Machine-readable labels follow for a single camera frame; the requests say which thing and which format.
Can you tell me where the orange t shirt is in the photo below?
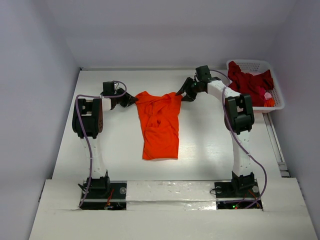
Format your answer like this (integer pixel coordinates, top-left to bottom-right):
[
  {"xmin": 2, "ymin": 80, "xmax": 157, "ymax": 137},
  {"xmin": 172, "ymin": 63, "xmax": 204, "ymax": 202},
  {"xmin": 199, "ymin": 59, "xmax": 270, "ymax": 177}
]
[{"xmin": 135, "ymin": 91, "xmax": 182, "ymax": 161}]

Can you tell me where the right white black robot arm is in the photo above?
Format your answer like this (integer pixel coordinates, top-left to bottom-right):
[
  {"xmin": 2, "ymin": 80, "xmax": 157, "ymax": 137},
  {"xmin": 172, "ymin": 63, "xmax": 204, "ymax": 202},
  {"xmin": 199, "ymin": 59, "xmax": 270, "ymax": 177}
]
[{"xmin": 176, "ymin": 65, "xmax": 256, "ymax": 199}]

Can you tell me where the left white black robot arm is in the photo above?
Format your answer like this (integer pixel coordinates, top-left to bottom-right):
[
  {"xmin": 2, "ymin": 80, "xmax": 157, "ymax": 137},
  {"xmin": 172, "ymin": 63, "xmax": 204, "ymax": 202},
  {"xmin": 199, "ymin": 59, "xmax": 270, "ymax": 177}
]
[{"xmin": 71, "ymin": 81, "xmax": 138, "ymax": 198}]

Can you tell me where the white plastic basket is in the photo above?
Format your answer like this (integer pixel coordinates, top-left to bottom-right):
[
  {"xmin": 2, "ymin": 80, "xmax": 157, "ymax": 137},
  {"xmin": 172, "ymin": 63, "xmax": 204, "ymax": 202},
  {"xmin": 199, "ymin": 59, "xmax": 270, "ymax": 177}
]
[{"xmin": 226, "ymin": 59, "xmax": 285, "ymax": 113}]

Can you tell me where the dark red t shirt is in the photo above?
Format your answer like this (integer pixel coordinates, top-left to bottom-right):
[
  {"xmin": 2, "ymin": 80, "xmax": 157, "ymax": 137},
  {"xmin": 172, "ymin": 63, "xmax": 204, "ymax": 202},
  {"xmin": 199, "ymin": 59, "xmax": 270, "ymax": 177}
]
[{"xmin": 227, "ymin": 61, "xmax": 275, "ymax": 107}]

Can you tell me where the pink garment in basket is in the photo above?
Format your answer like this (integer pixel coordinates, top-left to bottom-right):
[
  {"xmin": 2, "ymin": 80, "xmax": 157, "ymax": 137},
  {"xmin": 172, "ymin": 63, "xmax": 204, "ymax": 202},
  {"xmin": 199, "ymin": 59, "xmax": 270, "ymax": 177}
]
[{"xmin": 256, "ymin": 86, "xmax": 272, "ymax": 101}]

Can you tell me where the small orange garment in basket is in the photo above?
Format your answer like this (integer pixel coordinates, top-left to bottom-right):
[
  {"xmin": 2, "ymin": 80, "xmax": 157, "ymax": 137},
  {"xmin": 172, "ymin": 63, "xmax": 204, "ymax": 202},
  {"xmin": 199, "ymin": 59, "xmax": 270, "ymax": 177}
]
[{"xmin": 263, "ymin": 98, "xmax": 276, "ymax": 108}]

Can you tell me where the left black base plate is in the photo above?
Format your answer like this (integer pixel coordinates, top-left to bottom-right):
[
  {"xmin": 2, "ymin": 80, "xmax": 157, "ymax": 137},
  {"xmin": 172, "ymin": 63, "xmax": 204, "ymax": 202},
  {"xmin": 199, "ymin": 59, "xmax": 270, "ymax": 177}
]
[{"xmin": 80, "ymin": 182, "xmax": 127, "ymax": 211}]

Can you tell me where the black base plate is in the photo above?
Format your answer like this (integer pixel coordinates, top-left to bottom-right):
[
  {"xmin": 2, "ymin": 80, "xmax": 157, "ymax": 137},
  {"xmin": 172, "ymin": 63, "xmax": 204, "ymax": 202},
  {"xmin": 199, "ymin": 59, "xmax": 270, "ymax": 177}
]
[
  {"xmin": 80, "ymin": 182, "xmax": 127, "ymax": 211},
  {"xmin": 210, "ymin": 181, "xmax": 263, "ymax": 210}
]

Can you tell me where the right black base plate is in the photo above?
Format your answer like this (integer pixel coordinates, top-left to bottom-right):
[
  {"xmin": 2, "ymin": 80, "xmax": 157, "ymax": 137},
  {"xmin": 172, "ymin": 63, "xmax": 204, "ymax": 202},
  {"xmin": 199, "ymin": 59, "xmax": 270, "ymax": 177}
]
[{"xmin": 210, "ymin": 181, "xmax": 263, "ymax": 210}]

